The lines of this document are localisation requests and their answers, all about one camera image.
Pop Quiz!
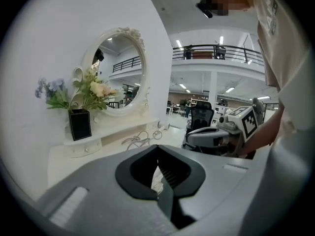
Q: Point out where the person's beige shirt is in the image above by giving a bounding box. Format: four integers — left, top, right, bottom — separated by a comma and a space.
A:
251, 0, 315, 236

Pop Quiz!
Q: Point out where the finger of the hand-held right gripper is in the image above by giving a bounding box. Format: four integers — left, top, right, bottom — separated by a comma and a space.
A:
190, 127, 223, 132
185, 131, 229, 148

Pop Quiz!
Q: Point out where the black head-mounted camera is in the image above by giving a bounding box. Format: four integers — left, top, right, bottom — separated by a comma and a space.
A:
195, 1, 214, 19

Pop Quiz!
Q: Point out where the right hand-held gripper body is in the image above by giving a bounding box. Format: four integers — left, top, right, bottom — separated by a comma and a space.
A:
218, 106, 259, 147

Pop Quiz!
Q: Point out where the black square vase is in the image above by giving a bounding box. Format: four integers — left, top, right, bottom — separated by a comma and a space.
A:
68, 109, 93, 142

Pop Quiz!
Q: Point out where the artificial flower bouquet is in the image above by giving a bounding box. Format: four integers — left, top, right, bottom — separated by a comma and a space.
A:
34, 67, 119, 112

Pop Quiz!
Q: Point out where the person's right forearm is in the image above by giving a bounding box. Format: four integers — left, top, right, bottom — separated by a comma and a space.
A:
242, 104, 285, 157

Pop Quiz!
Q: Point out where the black balcony railing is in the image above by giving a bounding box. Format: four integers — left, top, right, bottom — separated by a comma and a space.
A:
172, 44, 264, 65

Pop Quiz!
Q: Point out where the person's right hand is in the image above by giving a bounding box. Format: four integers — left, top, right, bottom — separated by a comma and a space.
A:
228, 141, 244, 156

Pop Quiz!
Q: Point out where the black mesh office chair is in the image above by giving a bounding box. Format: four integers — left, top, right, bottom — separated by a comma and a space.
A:
183, 100, 215, 152

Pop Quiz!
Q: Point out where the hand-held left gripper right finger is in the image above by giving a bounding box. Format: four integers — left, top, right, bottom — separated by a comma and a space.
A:
157, 144, 261, 236

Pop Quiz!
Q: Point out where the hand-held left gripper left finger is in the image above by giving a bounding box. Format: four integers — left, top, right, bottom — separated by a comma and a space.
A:
36, 144, 178, 236

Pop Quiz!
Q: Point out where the grey hair dryer cable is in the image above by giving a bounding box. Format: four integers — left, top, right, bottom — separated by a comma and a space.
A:
121, 130, 163, 152

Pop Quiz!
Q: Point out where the oval white-framed mirror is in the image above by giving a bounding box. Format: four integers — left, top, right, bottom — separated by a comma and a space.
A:
72, 27, 151, 118

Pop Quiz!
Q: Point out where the cream vanity table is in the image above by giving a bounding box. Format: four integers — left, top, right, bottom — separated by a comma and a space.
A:
46, 118, 189, 189

